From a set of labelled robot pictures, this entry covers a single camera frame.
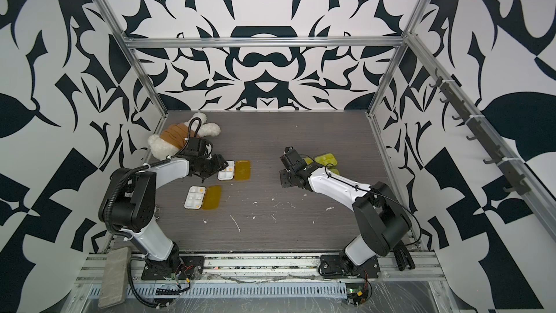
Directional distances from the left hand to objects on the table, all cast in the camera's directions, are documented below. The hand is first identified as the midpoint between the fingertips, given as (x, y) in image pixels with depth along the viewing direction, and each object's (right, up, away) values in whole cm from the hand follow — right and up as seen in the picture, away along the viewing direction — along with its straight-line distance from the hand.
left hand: (222, 162), depth 97 cm
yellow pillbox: (+6, -3, 0) cm, 7 cm away
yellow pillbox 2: (-6, -13, -8) cm, 17 cm away
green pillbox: (+47, +1, +4) cm, 47 cm away
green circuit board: (+50, -39, -26) cm, 69 cm away
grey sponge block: (-27, -34, -28) cm, 51 cm away
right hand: (+28, -4, -7) cm, 29 cm away
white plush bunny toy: (-22, +11, 0) cm, 25 cm away
